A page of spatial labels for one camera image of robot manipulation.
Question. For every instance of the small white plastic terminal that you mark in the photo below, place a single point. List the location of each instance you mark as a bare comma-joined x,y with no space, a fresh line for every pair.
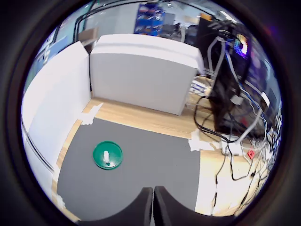
106,157

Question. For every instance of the round green lid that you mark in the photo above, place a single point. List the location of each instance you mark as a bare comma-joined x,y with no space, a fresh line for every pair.
115,150

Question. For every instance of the dark grey mat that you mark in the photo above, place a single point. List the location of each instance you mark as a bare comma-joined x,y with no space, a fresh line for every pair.
152,164

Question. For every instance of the white tape piece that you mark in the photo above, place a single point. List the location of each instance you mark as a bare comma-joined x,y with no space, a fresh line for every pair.
200,142
90,115
60,201

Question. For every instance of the white power strip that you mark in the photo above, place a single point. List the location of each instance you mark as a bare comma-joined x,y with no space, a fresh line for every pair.
232,147

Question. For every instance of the small red tag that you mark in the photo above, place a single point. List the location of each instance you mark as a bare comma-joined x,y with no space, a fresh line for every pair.
251,154

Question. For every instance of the white partition box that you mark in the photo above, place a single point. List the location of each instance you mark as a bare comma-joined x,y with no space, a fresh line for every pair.
58,89
35,160
141,75

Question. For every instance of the black computer monitor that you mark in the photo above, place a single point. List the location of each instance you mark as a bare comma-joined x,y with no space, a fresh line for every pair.
225,94

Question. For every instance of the brown cardboard box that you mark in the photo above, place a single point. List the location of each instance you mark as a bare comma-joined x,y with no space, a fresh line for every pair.
89,36

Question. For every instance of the blue storage shelf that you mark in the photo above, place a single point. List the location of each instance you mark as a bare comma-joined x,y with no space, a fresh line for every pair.
149,18

